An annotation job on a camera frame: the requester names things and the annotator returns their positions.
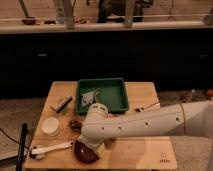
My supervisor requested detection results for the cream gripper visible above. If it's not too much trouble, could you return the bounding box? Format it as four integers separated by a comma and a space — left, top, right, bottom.
79, 135, 106, 157

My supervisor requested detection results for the dark red bowl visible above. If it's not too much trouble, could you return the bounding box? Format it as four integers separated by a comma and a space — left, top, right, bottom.
74, 141, 99, 163

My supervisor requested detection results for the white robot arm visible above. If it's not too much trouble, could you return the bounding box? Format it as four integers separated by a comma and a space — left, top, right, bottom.
79, 101, 213, 152

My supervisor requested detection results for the green plastic tray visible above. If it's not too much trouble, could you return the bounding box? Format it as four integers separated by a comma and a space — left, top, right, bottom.
75, 78, 129, 115

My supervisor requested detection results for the brown pine cone cluster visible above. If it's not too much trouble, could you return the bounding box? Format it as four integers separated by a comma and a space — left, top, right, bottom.
69, 120, 82, 132

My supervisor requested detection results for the white round container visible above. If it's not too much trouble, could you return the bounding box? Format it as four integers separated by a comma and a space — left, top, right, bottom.
41, 117, 59, 136

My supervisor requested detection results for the dark rectangular block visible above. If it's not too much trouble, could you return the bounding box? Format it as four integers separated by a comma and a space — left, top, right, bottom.
50, 96, 72, 113

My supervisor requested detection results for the black stand pole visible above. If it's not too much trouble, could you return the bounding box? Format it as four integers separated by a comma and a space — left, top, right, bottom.
16, 123, 28, 171

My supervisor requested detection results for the red bowl on shelf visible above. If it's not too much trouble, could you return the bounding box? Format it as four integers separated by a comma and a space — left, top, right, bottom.
22, 18, 36, 25

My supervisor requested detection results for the white handled brush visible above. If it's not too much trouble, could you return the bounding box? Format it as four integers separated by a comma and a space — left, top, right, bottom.
29, 141, 73, 159

